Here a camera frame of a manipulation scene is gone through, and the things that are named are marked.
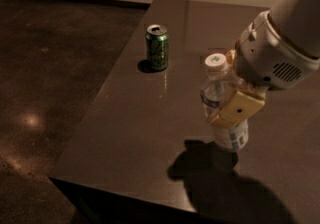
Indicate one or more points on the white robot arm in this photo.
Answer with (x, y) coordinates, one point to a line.
(298, 21)

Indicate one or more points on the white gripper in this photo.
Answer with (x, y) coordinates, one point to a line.
(269, 54)

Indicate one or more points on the green soda can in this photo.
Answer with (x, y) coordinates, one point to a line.
(157, 42)

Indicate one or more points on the clear plastic water bottle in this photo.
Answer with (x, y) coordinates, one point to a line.
(214, 92)

